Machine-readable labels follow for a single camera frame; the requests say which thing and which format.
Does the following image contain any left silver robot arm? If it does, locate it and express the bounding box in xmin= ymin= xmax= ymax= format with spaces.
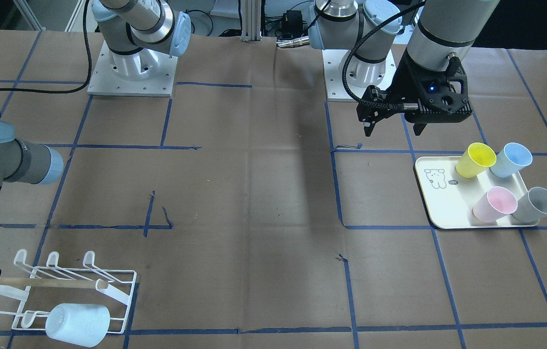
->
xmin=306 ymin=0 xmax=498 ymax=137

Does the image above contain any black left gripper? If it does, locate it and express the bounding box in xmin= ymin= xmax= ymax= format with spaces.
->
xmin=356 ymin=85 xmax=427 ymax=137

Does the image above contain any aluminium frame post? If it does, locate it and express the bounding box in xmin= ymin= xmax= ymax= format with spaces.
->
xmin=239 ymin=0 xmax=265 ymax=42

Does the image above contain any pink ikea cup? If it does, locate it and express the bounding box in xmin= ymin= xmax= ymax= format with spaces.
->
xmin=472 ymin=186 xmax=518 ymax=223

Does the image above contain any white wire cup rack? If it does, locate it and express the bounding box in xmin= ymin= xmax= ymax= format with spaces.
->
xmin=0 ymin=249 xmax=138 ymax=336

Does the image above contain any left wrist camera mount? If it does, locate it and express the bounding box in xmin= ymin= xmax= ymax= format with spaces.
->
xmin=387 ymin=51 xmax=473 ymax=124

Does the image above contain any cream serving tray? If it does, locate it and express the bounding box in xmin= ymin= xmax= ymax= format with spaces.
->
xmin=415 ymin=156 xmax=539 ymax=229

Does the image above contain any grey ikea cup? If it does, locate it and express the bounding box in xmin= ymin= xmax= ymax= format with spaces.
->
xmin=512 ymin=187 xmax=547 ymax=223

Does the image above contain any light blue ikea cup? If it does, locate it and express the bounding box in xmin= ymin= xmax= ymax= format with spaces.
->
xmin=45 ymin=303 xmax=110 ymax=348

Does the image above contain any yellow ikea cup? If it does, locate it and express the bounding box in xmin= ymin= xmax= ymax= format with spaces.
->
xmin=455 ymin=142 xmax=497 ymax=178

